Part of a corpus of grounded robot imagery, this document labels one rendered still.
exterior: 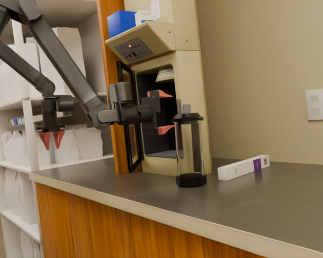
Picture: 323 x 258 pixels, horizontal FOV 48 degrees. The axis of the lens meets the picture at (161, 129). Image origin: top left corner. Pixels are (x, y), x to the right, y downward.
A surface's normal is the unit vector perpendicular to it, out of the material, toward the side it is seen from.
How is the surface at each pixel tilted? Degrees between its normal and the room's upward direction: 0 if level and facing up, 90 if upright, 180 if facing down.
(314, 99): 90
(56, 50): 82
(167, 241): 90
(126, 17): 90
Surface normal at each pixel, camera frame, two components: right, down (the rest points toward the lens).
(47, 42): 0.22, -0.11
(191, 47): 0.58, -0.02
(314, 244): -0.11, -0.99
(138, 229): -0.81, 0.11
